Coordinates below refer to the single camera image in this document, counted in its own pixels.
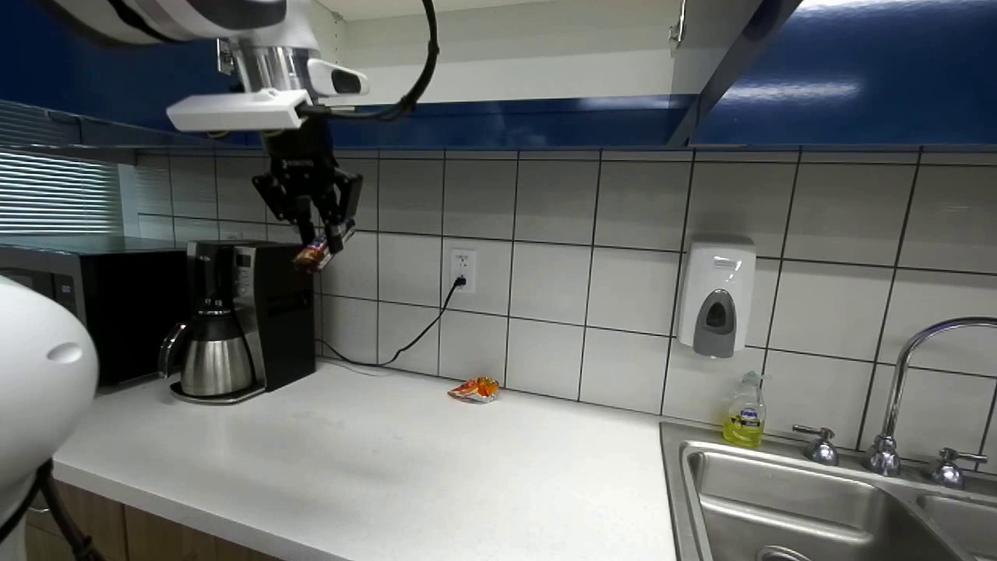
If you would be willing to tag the closed blue wall cabinet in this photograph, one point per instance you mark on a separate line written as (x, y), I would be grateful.
(882, 82)
(104, 134)

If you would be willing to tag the blue cabinet door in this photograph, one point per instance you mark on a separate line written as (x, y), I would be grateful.
(104, 78)
(728, 74)

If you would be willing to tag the yellow dish soap bottle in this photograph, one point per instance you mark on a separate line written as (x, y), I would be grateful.
(743, 423)

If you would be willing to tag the chrome gooseneck faucet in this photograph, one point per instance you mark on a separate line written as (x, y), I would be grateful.
(882, 453)

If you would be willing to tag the white wall soap dispenser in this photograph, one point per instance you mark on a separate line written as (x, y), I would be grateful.
(717, 300)

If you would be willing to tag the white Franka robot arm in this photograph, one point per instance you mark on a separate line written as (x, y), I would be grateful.
(188, 18)

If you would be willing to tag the metal cabinet hinge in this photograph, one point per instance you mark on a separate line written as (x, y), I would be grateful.
(682, 21)
(223, 58)

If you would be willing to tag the window blinds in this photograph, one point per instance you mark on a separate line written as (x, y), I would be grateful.
(56, 196)

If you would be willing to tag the stainless steel coffee carafe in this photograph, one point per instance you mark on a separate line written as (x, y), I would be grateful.
(214, 358)

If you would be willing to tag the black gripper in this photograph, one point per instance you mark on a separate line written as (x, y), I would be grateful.
(306, 165)

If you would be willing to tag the wooden base cabinet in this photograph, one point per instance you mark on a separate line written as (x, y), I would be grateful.
(158, 535)

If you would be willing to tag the black steel coffee maker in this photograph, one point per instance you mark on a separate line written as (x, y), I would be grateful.
(286, 314)

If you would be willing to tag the orange snack packet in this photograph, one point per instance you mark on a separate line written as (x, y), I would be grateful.
(476, 392)

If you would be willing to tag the stainless steel double sink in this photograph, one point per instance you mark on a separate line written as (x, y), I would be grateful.
(789, 499)

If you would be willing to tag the brown Snickers candy bar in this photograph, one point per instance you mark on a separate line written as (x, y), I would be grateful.
(313, 256)

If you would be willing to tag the open blue wall cabinet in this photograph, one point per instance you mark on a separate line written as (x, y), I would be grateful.
(541, 120)

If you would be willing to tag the black steel microwave oven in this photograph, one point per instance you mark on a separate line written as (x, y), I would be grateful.
(128, 314)

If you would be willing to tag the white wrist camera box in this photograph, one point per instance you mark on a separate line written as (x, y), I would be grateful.
(238, 111)

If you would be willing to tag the white wall power outlet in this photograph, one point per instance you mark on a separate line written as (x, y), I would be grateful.
(462, 267)

